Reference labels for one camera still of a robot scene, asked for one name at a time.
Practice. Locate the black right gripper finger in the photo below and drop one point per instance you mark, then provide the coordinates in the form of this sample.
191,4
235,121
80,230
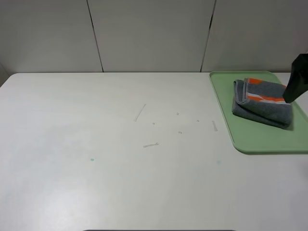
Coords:
298,82

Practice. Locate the grey towel with orange pattern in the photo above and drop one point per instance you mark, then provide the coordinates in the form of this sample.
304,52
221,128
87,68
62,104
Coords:
261,101

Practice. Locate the light green plastic tray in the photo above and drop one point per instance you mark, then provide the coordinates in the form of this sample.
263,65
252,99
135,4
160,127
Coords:
249,136

